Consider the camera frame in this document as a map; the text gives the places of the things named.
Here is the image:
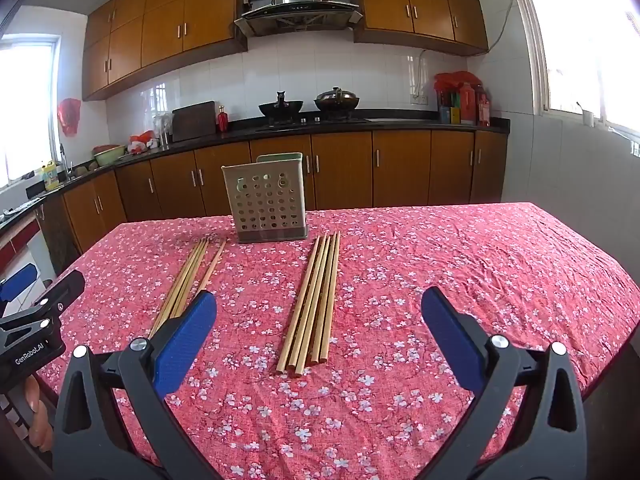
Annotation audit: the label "black gas stove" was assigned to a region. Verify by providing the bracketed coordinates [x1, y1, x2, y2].
[255, 116, 371, 133]

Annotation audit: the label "hanging red plastic bag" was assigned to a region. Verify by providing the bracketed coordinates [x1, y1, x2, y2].
[57, 98, 82, 136]

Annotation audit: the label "metal faucet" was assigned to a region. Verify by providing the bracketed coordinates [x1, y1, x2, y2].
[59, 143, 76, 181]

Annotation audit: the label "tall red oil bottle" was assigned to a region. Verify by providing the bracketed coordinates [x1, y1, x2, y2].
[460, 82, 476, 126]

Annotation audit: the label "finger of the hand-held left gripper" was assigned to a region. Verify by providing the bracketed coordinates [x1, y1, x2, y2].
[0, 264, 40, 303]
[0, 270, 86, 341]

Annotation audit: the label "green basin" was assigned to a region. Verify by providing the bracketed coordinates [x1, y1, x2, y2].
[93, 144, 127, 167]

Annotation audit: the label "wooden base cabinets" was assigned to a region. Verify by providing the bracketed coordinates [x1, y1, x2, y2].
[37, 127, 510, 276]

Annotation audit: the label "black kitchen countertop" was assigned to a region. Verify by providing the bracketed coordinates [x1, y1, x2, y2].
[0, 109, 512, 241]

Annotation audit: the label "wooden wall cabinet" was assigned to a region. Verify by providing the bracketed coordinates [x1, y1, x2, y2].
[352, 0, 489, 57]
[81, 0, 248, 102]

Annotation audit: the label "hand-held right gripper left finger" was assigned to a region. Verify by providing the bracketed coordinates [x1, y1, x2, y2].
[52, 290, 218, 480]

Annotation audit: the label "person's left hand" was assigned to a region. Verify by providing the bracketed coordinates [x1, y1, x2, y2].
[22, 374, 56, 453]

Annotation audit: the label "red floral tablecloth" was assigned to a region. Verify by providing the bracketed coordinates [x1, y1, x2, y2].
[37, 202, 640, 480]

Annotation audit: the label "perforated beige chopstick holder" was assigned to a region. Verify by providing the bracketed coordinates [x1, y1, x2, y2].
[221, 152, 308, 244]

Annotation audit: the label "black wok with handle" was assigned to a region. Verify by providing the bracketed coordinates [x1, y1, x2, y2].
[258, 91, 305, 122]

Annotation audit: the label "large white-framed window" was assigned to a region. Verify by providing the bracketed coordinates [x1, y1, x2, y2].
[512, 0, 640, 143]

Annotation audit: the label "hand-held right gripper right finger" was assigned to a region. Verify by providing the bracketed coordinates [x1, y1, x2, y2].
[421, 287, 588, 480]

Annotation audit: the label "wooden chopstick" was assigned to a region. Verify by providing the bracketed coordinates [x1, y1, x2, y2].
[285, 234, 328, 375]
[148, 241, 199, 339]
[310, 232, 337, 366]
[294, 233, 332, 377]
[319, 231, 342, 365]
[172, 238, 210, 318]
[165, 239, 206, 323]
[198, 238, 228, 296]
[155, 240, 202, 333]
[275, 235, 322, 374]

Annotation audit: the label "red and white bag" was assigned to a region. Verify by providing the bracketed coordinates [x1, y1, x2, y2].
[127, 130, 158, 155]

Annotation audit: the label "clear drinking glasses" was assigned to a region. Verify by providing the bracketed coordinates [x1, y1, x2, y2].
[154, 112, 173, 147]

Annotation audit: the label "dark wooden cutting board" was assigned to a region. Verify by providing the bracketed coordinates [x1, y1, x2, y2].
[171, 101, 217, 143]

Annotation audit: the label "dark wok with lid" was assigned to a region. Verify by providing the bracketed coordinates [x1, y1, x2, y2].
[313, 87, 361, 113]

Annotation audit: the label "red bag of condiments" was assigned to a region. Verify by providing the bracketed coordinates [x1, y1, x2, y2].
[434, 71, 483, 125]

